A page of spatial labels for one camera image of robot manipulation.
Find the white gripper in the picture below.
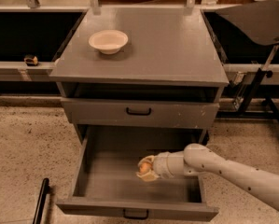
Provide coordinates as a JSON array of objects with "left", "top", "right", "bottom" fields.
[{"left": 136, "top": 152, "right": 174, "bottom": 182}]

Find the orange fruit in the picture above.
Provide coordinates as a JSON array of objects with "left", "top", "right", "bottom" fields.
[{"left": 139, "top": 162, "right": 152, "bottom": 175}]

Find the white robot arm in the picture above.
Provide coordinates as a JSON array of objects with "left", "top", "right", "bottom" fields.
[{"left": 136, "top": 144, "right": 279, "bottom": 211}]

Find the open grey middle drawer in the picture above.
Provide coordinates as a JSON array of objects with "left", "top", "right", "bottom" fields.
[{"left": 56, "top": 126, "right": 218, "bottom": 221}]

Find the closed grey upper drawer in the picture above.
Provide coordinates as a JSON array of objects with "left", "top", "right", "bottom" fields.
[{"left": 61, "top": 98, "right": 219, "bottom": 129}]

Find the grey wooden drawer cabinet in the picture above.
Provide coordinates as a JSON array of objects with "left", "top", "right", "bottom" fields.
[{"left": 50, "top": 7, "right": 228, "bottom": 144}]

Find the black metal bar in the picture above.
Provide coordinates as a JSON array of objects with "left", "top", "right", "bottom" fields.
[{"left": 33, "top": 178, "right": 49, "bottom": 224}]

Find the white paper bowl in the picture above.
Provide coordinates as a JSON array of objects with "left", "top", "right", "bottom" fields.
[{"left": 89, "top": 30, "right": 129, "bottom": 55}]

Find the small black yellow object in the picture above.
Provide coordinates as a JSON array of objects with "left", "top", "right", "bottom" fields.
[{"left": 24, "top": 54, "right": 38, "bottom": 66}]

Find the dark grey side table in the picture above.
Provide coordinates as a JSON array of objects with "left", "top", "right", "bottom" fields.
[{"left": 215, "top": 0, "right": 279, "bottom": 147}]

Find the black middle drawer handle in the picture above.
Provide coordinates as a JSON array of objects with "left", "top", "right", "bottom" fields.
[{"left": 122, "top": 208, "right": 149, "bottom": 220}]

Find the black drawer handle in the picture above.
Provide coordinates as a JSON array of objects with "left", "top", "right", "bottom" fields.
[
  {"left": 126, "top": 107, "right": 152, "bottom": 116},
  {"left": 122, "top": 208, "right": 149, "bottom": 220}
]

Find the black upper drawer handle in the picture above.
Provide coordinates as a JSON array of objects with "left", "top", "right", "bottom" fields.
[{"left": 126, "top": 107, "right": 152, "bottom": 116}]

